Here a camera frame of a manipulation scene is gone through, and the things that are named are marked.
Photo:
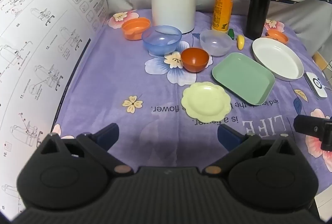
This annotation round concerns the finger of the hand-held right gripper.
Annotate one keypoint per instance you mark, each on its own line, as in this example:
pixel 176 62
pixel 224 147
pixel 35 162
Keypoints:
pixel 307 126

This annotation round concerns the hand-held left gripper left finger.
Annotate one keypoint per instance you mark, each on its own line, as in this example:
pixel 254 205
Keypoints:
pixel 108 134

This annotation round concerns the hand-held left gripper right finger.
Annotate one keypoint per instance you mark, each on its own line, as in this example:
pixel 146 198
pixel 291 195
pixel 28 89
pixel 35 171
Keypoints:
pixel 228 137

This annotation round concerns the yellow flower-shaped plate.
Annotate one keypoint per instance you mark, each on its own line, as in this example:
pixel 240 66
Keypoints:
pixel 206 100

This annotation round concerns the green rectangular plate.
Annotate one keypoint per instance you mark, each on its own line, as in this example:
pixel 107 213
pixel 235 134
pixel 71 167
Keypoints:
pixel 242 78

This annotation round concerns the white oval plate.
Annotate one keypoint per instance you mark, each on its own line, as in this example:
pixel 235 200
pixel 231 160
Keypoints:
pixel 277 59

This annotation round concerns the blue translucent bowl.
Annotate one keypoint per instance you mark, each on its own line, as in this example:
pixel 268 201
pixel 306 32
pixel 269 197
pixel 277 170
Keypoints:
pixel 162 41

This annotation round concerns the white rectangular device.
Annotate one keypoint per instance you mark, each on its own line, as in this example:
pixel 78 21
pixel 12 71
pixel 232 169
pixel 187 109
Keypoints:
pixel 316 85

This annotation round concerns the purple floral tablecloth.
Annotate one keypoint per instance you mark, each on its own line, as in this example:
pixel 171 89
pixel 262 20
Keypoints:
pixel 116 83

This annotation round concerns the red-brown bowl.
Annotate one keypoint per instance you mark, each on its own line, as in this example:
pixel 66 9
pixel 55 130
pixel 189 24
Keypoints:
pixel 194 59

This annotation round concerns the clear plastic bowl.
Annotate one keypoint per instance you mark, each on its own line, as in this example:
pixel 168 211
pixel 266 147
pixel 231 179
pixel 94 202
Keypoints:
pixel 215 43

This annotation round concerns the small orange toy pan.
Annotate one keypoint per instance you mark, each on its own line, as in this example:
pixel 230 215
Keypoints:
pixel 278 35

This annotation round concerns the yellow toy banana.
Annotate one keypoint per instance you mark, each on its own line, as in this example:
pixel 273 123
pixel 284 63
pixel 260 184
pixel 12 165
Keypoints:
pixel 240 41

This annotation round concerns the green toy pepper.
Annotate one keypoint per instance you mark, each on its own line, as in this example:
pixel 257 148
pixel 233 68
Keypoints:
pixel 231 33

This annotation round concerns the orange spouted bowl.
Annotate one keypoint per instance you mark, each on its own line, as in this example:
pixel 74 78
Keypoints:
pixel 134 28

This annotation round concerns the white printed instruction sheet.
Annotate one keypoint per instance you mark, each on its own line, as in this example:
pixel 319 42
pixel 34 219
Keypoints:
pixel 39 31

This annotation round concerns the black thermos bottle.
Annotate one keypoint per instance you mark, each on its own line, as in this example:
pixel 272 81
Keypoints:
pixel 258 5

